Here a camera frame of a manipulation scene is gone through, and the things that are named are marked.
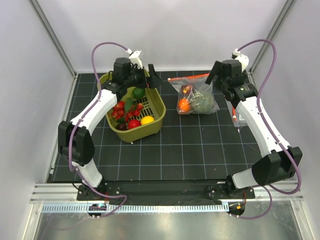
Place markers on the orange tangerine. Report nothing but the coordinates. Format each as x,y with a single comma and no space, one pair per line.
184,105

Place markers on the yellow apple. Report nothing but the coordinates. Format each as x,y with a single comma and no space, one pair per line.
146,120

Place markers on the dark purple fruit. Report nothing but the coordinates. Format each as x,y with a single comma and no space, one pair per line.
121,127

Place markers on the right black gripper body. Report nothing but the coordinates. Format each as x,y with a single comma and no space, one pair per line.
222,81

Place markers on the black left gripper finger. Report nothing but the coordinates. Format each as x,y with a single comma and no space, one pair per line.
151,70
153,81

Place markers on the black grid cutting mat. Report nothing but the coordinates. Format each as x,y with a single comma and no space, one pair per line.
187,147

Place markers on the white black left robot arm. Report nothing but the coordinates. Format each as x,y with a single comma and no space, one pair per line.
75,137

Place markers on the clear zip bag orange zipper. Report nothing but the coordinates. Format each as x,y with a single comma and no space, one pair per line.
198,83

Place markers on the white slotted cable duct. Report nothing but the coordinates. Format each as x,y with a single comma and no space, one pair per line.
91,208

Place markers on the aluminium front frame rail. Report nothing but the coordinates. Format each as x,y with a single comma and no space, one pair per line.
59,192

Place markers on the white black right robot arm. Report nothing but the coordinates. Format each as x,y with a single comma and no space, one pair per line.
279,160

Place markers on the dark red apple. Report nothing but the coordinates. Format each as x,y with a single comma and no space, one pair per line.
186,90

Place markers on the green avocado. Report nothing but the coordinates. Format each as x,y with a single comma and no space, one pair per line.
138,93

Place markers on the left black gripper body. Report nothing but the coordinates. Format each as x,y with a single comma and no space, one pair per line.
136,78

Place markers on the olive green plastic basket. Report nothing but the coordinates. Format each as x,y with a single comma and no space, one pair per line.
153,105

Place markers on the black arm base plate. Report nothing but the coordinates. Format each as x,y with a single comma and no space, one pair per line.
170,192

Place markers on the red strawberry bunch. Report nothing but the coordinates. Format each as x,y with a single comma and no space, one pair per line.
127,110

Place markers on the spare clear zip bag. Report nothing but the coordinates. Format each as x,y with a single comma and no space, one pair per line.
236,118

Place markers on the netted green melon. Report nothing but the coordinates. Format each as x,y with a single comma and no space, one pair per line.
203,103

